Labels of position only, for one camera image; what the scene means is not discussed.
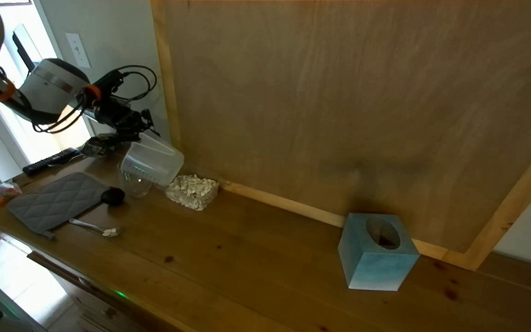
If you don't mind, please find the small black round object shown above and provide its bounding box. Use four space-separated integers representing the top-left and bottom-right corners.
100 187 128 209

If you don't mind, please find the blue cube tissue box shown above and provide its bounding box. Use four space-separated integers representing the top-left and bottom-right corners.
336 212 423 294

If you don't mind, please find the orange cable clip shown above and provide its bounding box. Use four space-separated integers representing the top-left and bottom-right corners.
0 82 21 106

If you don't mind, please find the metal spoon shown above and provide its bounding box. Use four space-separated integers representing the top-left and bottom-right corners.
67 218 124 240

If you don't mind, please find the clear plastic measuring jug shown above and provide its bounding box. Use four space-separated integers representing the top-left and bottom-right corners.
118 137 187 190

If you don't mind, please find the black remote control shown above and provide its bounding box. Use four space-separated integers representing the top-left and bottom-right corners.
21 146 87 179

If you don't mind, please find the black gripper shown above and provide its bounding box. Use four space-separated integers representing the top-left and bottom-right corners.
94 93 161 148

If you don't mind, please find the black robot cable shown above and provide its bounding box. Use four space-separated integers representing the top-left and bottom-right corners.
32 63 161 135

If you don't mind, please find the grey quilted pot holder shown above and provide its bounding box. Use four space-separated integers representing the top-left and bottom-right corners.
4 170 113 240

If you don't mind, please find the white light switch plate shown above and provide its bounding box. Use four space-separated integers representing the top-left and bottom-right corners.
65 32 94 72

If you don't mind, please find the clear container of white beans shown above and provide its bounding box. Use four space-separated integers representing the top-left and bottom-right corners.
164 174 222 214

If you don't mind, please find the large wooden back panel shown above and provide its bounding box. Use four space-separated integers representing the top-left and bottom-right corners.
150 0 531 273

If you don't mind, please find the clear tray of nuts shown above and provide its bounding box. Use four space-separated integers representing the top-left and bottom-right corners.
120 172 155 201

